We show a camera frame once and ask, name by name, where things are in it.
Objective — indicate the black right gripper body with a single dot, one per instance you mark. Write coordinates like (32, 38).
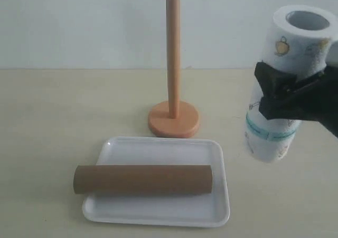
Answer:
(314, 95)

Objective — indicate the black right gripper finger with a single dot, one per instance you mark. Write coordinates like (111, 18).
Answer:
(274, 84)

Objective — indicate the printed white paper towel roll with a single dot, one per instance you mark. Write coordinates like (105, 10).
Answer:
(269, 140)

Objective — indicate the brown cardboard tube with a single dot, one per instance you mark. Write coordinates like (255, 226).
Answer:
(143, 179)

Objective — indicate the wooden paper towel holder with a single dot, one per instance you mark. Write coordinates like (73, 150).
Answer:
(173, 118)

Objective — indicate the white rectangular plastic tray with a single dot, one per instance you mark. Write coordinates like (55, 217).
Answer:
(209, 210)

